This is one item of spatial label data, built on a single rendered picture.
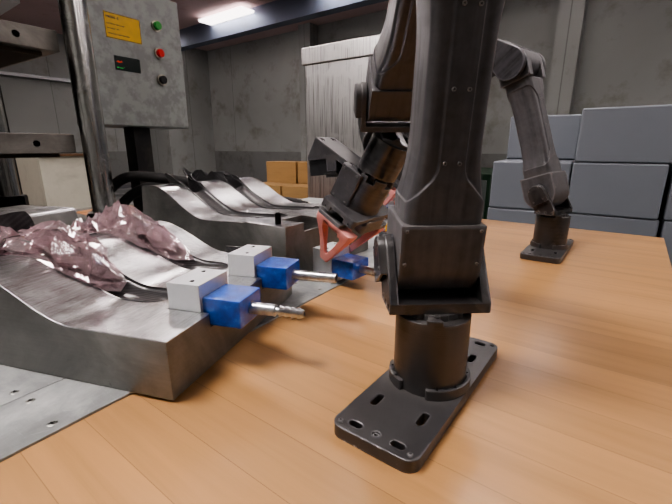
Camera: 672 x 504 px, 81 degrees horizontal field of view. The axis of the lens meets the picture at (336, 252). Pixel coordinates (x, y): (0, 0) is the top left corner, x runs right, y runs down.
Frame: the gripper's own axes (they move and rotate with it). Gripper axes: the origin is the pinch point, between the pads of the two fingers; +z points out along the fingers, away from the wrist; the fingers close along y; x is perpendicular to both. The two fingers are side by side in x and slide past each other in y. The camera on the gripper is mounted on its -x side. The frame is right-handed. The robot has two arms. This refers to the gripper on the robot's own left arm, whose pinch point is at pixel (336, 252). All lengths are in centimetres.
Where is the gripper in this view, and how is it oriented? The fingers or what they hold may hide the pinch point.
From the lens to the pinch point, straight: 62.2
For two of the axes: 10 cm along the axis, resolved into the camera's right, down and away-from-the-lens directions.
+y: -6.2, 2.1, -7.6
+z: -3.9, 7.6, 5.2
